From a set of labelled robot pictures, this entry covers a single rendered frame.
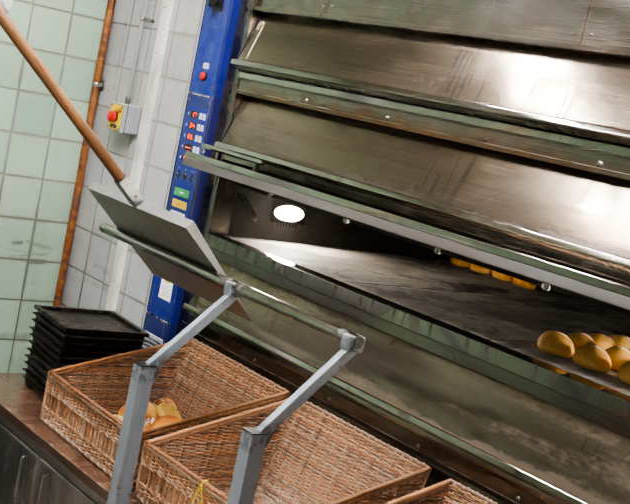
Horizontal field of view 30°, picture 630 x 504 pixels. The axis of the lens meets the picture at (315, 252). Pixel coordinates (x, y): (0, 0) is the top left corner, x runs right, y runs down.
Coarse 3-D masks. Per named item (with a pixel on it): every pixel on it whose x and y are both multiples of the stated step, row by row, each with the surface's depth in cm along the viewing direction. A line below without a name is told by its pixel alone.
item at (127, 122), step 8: (112, 104) 418; (120, 104) 414; (128, 112) 413; (136, 112) 415; (120, 120) 413; (128, 120) 414; (136, 120) 416; (112, 128) 417; (120, 128) 413; (128, 128) 414; (136, 128) 416
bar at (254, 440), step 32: (160, 256) 328; (224, 288) 301; (320, 320) 273; (160, 352) 292; (352, 352) 264; (320, 384) 260; (128, 416) 291; (288, 416) 257; (128, 448) 291; (256, 448) 252; (128, 480) 293; (256, 480) 254
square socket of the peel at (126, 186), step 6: (114, 180) 317; (120, 180) 316; (126, 180) 317; (120, 186) 316; (126, 186) 317; (132, 186) 318; (126, 192) 317; (132, 192) 318; (138, 192) 320; (126, 198) 321; (132, 198) 319; (138, 198) 320; (132, 204) 321; (138, 204) 320
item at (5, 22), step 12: (0, 12) 286; (0, 24) 287; (12, 24) 288; (12, 36) 289; (24, 48) 291; (36, 60) 294; (36, 72) 296; (48, 72) 297; (48, 84) 298; (60, 96) 300; (72, 108) 303; (72, 120) 304; (84, 120) 306; (84, 132) 306; (96, 144) 309; (108, 156) 312; (108, 168) 313
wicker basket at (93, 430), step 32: (128, 352) 363; (192, 352) 373; (64, 384) 340; (96, 384) 359; (128, 384) 366; (160, 384) 373; (192, 384) 367; (224, 384) 356; (256, 384) 345; (64, 416) 339; (96, 416) 324; (224, 416) 323; (96, 448) 322
